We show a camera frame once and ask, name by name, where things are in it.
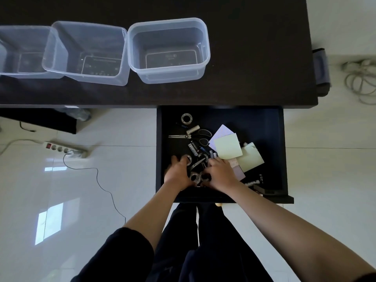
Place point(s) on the white power strip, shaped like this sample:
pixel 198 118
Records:
pixel 60 148

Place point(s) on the person's right hand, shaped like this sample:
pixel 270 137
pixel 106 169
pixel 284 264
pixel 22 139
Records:
pixel 221 174

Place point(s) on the person's left forearm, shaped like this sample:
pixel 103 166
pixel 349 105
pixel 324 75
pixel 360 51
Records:
pixel 155 214

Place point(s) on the black desk side panel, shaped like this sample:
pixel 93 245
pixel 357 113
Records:
pixel 38 120

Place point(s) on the clear plastic container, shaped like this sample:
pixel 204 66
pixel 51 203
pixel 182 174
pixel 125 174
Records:
pixel 88 49
pixel 169 38
pixel 20 49

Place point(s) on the light green sticky note pad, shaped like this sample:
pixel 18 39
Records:
pixel 228 146

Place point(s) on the clear plastic bag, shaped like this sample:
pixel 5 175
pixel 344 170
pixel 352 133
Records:
pixel 77 113

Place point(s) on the black trousers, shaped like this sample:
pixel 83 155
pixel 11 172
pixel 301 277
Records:
pixel 205 246

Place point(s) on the black shirt sleeve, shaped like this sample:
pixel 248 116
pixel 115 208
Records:
pixel 117 258

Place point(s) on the person's right forearm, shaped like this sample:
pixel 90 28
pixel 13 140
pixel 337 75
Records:
pixel 293 232

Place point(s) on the person's left fingers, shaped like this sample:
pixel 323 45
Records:
pixel 177 161

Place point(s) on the yellow sticky note pad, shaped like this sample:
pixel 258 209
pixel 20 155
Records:
pixel 252 157

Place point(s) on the purple sticky note pad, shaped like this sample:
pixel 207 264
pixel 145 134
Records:
pixel 221 132

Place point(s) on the person's left hand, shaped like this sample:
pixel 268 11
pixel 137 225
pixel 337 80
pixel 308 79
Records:
pixel 177 174

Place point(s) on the pink sticky note pad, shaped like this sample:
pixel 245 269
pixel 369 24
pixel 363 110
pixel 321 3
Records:
pixel 238 170

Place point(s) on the black and silver battery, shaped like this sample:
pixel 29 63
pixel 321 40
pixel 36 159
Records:
pixel 193 149

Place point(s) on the dark wooden drawer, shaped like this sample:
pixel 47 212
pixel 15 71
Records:
pixel 264 126

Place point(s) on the person's right thumb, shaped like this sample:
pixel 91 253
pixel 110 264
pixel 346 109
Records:
pixel 206 183

